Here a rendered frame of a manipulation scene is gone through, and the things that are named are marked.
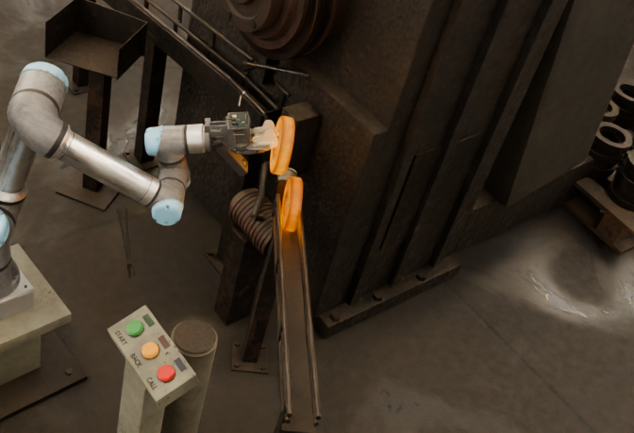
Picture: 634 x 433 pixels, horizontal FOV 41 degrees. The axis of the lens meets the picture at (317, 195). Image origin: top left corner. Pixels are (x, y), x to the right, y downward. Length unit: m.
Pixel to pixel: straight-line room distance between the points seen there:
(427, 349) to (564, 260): 0.87
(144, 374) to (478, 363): 1.44
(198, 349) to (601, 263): 2.08
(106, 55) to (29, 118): 0.96
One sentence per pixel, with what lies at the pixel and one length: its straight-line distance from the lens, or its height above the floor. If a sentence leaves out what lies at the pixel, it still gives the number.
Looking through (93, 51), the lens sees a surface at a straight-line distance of 3.04.
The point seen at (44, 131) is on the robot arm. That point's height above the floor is 0.96.
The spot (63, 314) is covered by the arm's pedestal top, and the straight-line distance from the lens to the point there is 2.56.
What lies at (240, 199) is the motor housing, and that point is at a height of 0.52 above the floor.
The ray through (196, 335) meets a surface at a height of 0.52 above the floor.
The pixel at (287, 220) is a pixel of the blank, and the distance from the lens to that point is 2.32.
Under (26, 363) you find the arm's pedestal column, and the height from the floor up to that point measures 0.07.
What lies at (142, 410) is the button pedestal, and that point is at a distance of 2.20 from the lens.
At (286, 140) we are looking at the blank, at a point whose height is 0.96.
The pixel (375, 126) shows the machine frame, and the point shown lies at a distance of 2.47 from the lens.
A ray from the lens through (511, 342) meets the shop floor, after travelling 3.28.
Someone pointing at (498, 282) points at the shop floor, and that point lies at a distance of 3.47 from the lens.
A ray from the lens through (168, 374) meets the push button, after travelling 2.06.
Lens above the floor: 2.27
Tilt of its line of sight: 40 degrees down
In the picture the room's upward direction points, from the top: 16 degrees clockwise
